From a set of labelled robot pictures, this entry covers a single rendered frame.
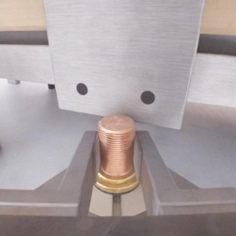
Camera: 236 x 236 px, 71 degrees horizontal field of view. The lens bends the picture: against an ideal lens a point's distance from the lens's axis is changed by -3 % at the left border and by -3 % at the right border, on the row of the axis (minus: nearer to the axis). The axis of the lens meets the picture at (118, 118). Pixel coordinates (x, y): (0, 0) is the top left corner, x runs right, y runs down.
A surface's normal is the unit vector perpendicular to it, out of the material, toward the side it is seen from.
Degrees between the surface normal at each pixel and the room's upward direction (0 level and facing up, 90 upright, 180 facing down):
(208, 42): 90
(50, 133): 180
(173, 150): 180
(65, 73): 90
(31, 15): 90
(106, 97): 90
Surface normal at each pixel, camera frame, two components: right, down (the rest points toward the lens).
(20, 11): -0.33, 0.45
